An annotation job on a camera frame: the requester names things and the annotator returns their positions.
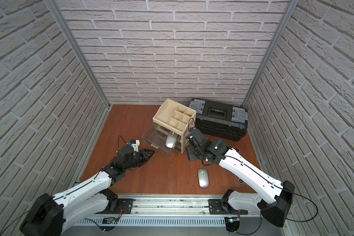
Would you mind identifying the beige drawer organizer cabinet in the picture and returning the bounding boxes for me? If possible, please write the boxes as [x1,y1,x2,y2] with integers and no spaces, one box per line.
[152,99,197,153]

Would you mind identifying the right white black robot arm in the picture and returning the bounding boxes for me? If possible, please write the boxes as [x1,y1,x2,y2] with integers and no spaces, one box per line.
[185,128,295,227]

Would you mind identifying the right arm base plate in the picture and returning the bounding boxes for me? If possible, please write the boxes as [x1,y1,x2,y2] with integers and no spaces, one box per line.
[208,199,248,215]

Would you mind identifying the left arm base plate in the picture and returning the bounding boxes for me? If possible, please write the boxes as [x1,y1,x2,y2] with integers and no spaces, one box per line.
[106,198,134,214]

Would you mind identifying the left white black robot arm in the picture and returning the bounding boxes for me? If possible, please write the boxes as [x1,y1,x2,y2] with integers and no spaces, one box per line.
[20,145,155,236]

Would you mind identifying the black plastic toolbox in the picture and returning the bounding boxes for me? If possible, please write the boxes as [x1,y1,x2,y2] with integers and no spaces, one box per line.
[189,98,248,142]

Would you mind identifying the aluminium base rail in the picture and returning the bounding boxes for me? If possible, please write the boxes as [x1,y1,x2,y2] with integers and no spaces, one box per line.
[57,194,293,219]

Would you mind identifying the clear top drawer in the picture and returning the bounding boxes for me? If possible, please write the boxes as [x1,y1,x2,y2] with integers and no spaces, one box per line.
[142,123,181,156]

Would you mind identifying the silver computer mouse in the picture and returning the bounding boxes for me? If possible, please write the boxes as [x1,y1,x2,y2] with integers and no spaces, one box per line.
[166,131,179,148]
[198,168,209,188]

